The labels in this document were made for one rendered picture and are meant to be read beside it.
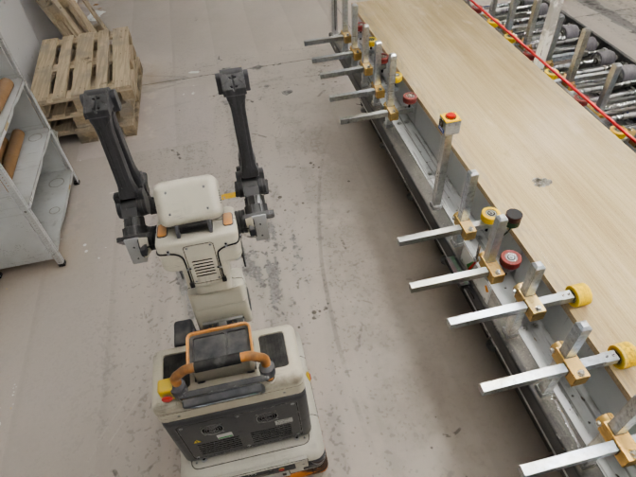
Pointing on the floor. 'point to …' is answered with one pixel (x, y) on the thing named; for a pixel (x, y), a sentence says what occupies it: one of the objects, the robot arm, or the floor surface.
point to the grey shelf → (30, 178)
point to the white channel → (548, 31)
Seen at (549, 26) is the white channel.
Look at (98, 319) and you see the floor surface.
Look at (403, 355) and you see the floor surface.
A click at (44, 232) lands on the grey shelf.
